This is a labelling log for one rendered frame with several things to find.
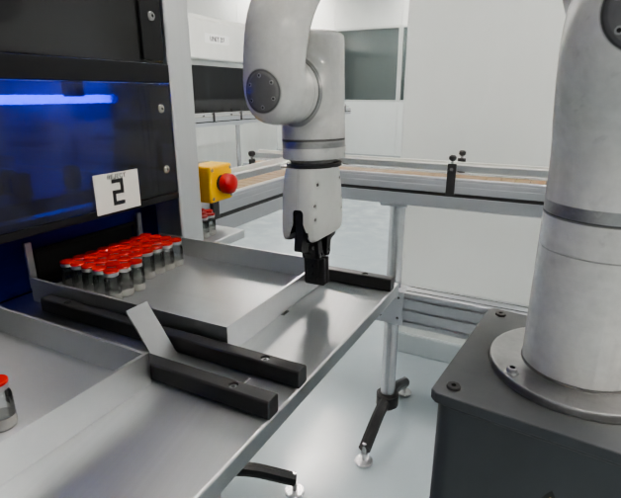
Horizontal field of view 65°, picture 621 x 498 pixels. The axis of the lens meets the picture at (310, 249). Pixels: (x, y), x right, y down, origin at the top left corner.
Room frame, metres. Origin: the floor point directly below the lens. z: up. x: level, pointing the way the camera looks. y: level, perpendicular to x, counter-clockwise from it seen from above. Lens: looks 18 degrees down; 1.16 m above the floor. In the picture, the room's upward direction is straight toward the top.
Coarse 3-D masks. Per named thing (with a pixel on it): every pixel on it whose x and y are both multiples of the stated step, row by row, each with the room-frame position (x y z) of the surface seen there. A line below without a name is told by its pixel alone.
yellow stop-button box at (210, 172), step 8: (200, 168) 0.94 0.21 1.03; (208, 168) 0.93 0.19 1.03; (216, 168) 0.95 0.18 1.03; (224, 168) 0.97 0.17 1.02; (200, 176) 0.94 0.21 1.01; (208, 176) 0.93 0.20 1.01; (216, 176) 0.95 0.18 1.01; (200, 184) 0.94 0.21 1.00; (208, 184) 0.93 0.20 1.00; (216, 184) 0.95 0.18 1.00; (200, 192) 0.94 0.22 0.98; (208, 192) 0.93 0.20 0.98; (216, 192) 0.94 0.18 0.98; (208, 200) 0.93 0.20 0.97; (216, 200) 0.94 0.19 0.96
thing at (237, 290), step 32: (192, 256) 0.84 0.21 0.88; (224, 256) 0.81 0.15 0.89; (256, 256) 0.78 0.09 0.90; (288, 256) 0.75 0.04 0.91; (32, 288) 0.65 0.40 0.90; (64, 288) 0.61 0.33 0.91; (160, 288) 0.69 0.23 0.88; (192, 288) 0.69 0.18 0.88; (224, 288) 0.69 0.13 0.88; (256, 288) 0.69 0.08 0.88; (288, 288) 0.62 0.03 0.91; (160, 320) 0.54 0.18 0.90; (192, 320) 0.51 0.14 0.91; (224, 320) 0.58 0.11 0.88; (256, 320) 0.55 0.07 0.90
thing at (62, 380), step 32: (0, 320) 0.55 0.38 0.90; (32, 320) 0.52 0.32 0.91; (0, 352) 0.50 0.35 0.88; (32, 352) 0.50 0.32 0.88; (64, 352) 0.49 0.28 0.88; (96, 352) 0.47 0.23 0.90; (128, 352) 0.44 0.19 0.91; (32, 384) 0.43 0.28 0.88; (64, 384) 0.43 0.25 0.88; (96, 384) 0.38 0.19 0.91; (128, 384) 0.41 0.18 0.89; (32, 416) 0.38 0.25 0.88; (64, 416) 0.35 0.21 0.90; (96, 416) 0.38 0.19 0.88; (0, 448) 0.30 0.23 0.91; (32, 448) 0.32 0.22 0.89; (0, 480) 0.30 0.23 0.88
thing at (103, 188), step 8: (96, 176) 0.71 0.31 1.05; (104, 176) 0.72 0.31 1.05; (112, 176) 0.74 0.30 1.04; (120, 176) 0.75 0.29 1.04; (128, 176) 0.76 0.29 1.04; (136, 176) 0.78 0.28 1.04; (96, 184) 0.71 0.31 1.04; (104, 184) 0.72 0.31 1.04; (112, 184) 0.73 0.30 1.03; (128, 184) 0.76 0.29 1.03; (136, 184) 0.78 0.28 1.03; (96, 192) 0.71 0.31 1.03; (104, 192) 0.72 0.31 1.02; (112, 192) 0.73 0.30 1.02; (128, 192) 0.76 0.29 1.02; (136, 192) 0.77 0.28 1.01; (96, 200) 0.71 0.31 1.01; (104, 200) 0.72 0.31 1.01; (112, 200) 0.73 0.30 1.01; (120, 200) 0.74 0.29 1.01; (128, 200) 0.76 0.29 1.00; (136, 200) 0.77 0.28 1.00; (104, 208) 0.72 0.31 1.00; (112, 208) 0.73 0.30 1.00; (120, 208) 0.74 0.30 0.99
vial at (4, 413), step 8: (8, 384) 0.37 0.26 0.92; (0, 392) 0.36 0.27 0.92; (8, 392) 0.37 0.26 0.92; (0, 400) 0.36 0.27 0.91; (8, 400) 0.36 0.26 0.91; (0, 408) 0.36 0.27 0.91; (8, 408) 0.36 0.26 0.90; (0, 416) 0.36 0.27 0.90; (8, 416) 0.36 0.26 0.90; (16, 416) 0.37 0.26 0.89; (0, 424) 0.36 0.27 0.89; (8, 424) 0.36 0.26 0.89
